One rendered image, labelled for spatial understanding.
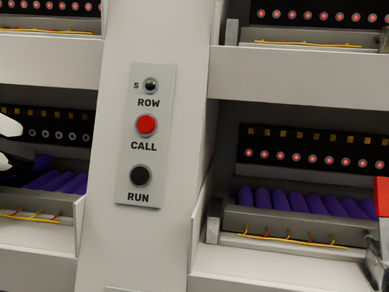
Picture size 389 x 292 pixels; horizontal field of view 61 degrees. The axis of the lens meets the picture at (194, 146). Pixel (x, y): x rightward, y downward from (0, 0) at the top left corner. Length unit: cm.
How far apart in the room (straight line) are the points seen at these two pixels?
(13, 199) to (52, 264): 10
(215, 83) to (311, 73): 8
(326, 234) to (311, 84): 15
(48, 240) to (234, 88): 22
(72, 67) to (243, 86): 16
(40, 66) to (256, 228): 26
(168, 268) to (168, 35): 20
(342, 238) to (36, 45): 34
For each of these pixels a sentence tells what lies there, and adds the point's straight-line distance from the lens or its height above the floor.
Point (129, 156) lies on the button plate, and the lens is 28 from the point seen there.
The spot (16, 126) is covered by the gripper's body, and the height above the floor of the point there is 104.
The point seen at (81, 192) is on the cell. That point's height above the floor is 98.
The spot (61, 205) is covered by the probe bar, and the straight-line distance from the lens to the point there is 36.
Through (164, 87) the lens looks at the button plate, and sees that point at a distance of 28.
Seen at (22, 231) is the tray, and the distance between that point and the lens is 37.
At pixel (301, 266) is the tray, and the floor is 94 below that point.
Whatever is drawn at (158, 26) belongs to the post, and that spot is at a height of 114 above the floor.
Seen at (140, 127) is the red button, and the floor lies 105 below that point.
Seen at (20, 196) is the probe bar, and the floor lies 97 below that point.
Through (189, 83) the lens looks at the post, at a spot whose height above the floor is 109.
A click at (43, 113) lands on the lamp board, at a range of 51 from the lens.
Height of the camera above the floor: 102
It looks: 4 degrees up
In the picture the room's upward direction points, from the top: 6 degrees clockwise
